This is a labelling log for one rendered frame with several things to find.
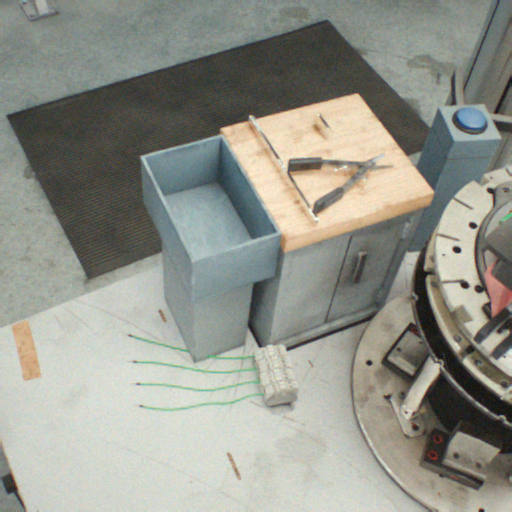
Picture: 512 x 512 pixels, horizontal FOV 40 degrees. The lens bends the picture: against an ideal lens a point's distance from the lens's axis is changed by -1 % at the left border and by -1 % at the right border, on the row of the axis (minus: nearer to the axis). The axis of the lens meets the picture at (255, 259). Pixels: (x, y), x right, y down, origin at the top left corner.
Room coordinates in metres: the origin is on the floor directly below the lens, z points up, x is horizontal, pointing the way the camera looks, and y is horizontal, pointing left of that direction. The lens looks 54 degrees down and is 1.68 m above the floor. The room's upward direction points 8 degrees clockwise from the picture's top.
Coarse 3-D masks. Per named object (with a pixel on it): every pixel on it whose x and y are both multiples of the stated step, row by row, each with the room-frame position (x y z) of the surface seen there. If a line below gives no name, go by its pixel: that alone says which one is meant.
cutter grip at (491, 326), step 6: (504, 312) 0.35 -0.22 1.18; (510, 312) 0.35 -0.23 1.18; (492, 318) 0.34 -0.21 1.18; (498, 318) 0.34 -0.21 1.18; (504, 318) 0.34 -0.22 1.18; (486, 324) 0.33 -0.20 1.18; (492, 324) 0.34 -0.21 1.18; (498, 324) 0.34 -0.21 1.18; (480, 330) 0.33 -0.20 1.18; (486, 330) 0.33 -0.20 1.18; (492, 330) 0.33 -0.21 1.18; (474, 336) 0.33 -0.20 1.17; (480, 336) 0.32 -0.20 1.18; (486, 336) 0.33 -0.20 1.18; (480, 342) 0.32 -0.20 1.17
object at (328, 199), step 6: (330, 192) 0.54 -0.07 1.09; (336, 192) 0.54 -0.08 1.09; (342, 192) 0.55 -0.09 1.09; (324, 198) 0.53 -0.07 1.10; (330, 198) 0.53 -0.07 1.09; (336, 198) 0.54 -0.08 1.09; (318, 204) 0.52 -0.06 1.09; (324, 204) 0.53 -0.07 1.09; (330, 204) 0.53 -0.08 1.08; (318, 210) 0.52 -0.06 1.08
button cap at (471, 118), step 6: (462, 108) 0.78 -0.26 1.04; (468, 108) 0.78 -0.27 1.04; (474, 108) 0.78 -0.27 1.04; (462, 114) 0.76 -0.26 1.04; (468, 114) 0.76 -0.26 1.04; (474, 114) 0.77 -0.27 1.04; (480, 114) 0.77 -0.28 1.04; (456, 120) 0.76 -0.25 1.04; (462, 120) 0.75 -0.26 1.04; (468, 120) 0.75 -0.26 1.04; (474, 120) 0.75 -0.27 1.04; (480, 120) 0.76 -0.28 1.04; (486, 120) 0.76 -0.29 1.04; (462, 126) 0.75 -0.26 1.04; (468, 126) 0.74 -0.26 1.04; (474, 126) 0.74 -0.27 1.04; (480, 126) 0.75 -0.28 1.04
